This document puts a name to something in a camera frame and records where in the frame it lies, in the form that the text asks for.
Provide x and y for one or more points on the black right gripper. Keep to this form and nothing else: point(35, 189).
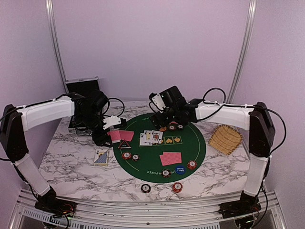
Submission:
point(157, 116)

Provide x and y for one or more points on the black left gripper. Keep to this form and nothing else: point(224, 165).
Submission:
point(99, 138)

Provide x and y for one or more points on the red chip top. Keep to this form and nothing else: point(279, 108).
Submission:
point(172, 127)

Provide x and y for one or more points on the red backed card deck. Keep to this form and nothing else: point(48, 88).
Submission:
point(115, 136)

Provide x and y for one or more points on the dark chip top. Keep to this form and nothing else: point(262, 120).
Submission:
point(180, 127)

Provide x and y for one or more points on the dealt red card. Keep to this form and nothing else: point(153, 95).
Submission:
point(126, 135)
point(167, 160)

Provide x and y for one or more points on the red chip stack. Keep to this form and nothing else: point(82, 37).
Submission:
point(126, 155)
point(192, 164)
point(177, 187)

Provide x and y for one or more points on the dark hundred chip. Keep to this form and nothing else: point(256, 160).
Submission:
point(135, 157)

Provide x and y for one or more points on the dealt red card front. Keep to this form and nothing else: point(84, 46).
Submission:
point(167, 160)

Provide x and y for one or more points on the blue small blind button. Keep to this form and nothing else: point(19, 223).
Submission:
point(180, 170)

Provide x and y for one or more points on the dark chip stack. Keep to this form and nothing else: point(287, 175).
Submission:
point(166, 173)
point(145, 188)

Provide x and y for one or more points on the red chip stack front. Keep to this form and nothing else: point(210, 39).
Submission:
point(177, 187)

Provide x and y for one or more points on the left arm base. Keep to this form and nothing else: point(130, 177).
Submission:
point(59, 207)

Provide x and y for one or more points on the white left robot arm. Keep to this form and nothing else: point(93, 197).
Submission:
point(17, 120)

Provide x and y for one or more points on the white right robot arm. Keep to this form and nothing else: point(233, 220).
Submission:
point(173, 107)

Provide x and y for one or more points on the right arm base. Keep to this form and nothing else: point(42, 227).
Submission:
point(237, 208)

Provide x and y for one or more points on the blue card box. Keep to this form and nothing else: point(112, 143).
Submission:
point(101, 157)

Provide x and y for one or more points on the triangular all in button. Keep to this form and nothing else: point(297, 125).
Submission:
point(124, 145)

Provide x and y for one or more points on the round green poker mat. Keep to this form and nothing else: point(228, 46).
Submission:
point(189, 142)

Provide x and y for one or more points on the aluminium poker case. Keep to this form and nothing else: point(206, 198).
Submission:
point(84, 87)

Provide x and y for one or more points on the woven bamboo tray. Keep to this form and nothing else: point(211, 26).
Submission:
point(225, 139)

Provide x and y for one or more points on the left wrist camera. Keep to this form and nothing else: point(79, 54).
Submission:
point(111, 121)

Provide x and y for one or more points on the front aluminium rail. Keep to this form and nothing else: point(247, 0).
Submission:
point(200, 213)

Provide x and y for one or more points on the right aluminium frame post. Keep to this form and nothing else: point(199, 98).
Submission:
point(244, 48)

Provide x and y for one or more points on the aluminium frame post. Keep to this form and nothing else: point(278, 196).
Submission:
point(244, 48)
point(55, 42)

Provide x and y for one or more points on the left aluminium frame post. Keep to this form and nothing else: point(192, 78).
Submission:
point(55, 42)

